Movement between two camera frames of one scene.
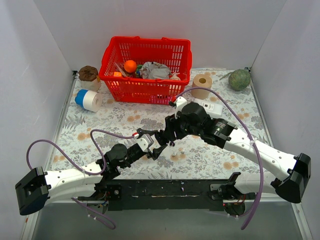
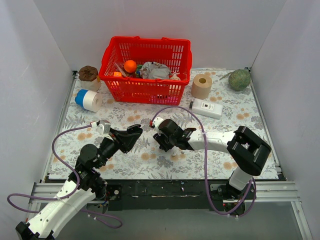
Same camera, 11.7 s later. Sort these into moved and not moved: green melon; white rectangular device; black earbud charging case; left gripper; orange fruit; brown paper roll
Moved: black earbud charging case; left gripper
Not moved: green melon; white rectangular device; brown paper roll; orange fruit
